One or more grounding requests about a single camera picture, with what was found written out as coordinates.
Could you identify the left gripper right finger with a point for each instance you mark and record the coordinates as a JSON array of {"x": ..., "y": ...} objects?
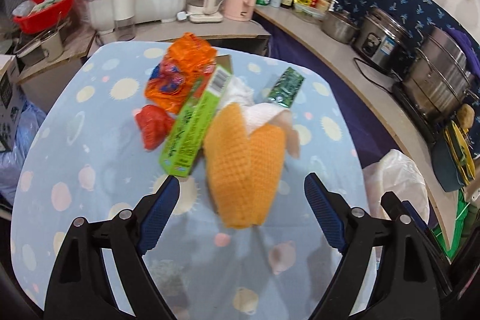
[{"x": 407, "y": 285}]

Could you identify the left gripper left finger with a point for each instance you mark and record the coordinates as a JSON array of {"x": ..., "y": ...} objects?
[{"x": 79, "y": 287}]

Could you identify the black induction cooker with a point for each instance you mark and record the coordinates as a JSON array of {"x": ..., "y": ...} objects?
[{"x": 429, "y": 132}]

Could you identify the blue patterned tablecloth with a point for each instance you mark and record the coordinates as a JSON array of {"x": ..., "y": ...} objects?
[{"x": 88, "y": 160}]

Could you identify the large steel steamer pot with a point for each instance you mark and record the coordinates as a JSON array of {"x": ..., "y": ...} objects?
[{"x": 438, "y": 81}]

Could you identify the green drink carton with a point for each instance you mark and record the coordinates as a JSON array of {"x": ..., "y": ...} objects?
[{"x": 286, "y": 88}]

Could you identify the white cardboard box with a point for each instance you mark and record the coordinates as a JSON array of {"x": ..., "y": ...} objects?
[{"x": 11, "y": 102}]

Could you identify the white blender cup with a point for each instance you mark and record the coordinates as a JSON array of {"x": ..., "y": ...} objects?
[{"x": 124, "y": 19}]

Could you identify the white paper towel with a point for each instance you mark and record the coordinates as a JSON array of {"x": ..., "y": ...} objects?
[
  {"x": 236, "y": 92},
  {"x": 261, "y": 114}
]

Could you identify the small steel pot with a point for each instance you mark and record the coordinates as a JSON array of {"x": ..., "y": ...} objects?
[{"x": 339, "y": 27}]

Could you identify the enamel mug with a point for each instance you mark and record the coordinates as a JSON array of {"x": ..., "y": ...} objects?
[{"x": 52, "y": 45}]

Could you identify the red crumpled plastic bag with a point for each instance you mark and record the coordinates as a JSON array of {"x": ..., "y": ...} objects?
[{"x": 155, "y": 124}]

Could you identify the orange plastic snack bag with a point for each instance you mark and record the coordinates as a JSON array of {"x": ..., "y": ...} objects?
[{"x": 186, "y": 60}]

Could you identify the white bag trash bin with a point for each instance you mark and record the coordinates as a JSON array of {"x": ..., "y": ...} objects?
[{"x": 396, "y": 172}]

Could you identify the red plastic basin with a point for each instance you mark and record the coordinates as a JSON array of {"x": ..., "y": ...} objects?
[{"x": 45, "y": 18}]

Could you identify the orange foam fruit net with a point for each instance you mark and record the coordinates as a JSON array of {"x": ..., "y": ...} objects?
[{"x": 243, "y": 170}]

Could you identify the stacked yellow green bowls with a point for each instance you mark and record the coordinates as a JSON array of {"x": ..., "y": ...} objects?
[{"x": 451, "y": 159}]

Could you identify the green wasabi box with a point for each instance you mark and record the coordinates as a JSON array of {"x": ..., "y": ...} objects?
[{"x": 186, "y": 137}]

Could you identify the silver rice cooker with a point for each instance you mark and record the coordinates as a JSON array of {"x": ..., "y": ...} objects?
[{"x": 382, "y": 42}]

